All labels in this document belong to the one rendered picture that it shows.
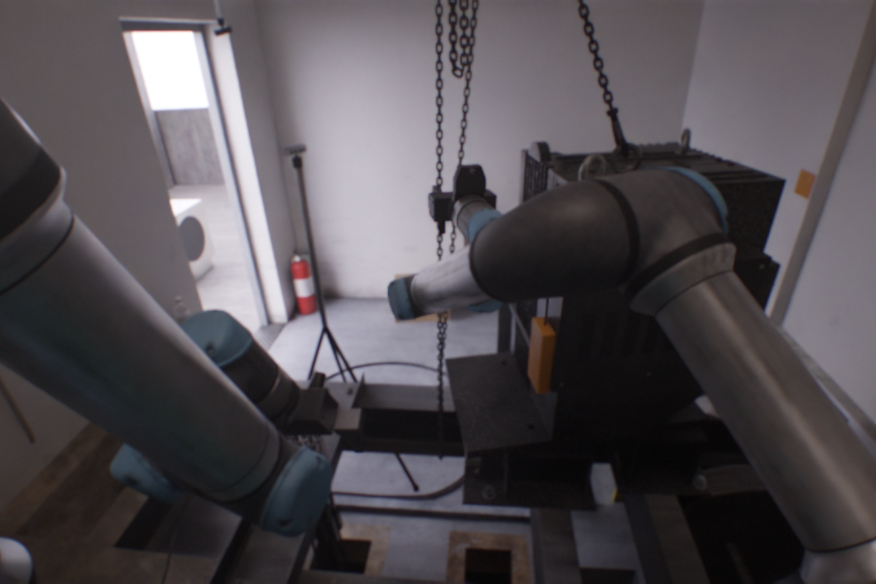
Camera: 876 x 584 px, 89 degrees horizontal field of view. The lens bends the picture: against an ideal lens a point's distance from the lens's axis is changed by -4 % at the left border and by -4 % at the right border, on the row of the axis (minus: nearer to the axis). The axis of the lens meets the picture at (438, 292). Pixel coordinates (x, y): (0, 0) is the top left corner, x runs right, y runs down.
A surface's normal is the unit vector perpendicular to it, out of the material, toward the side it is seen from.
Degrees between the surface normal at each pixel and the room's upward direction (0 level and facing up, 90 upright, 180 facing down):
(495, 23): 90
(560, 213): 45
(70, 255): 84
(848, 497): 49
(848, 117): 90
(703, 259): 79
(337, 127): 90
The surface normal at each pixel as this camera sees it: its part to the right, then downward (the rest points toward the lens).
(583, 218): -0.21, -0.23
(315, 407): -0.20, -0.61
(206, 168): -0.09, 0.48
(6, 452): 0.99, 0.02
